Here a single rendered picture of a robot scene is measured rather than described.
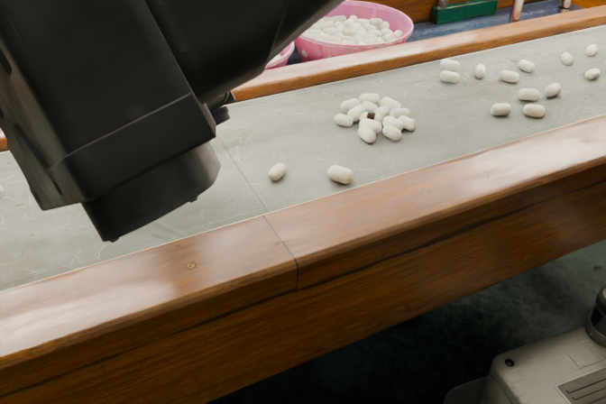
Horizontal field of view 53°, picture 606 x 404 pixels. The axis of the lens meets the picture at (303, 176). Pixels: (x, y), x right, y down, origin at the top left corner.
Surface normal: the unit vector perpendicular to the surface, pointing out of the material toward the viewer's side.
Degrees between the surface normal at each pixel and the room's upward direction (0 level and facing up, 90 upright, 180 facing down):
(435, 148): 0
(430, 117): 0
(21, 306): 0
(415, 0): 90
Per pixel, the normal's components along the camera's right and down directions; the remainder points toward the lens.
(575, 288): 0.02, -0.82
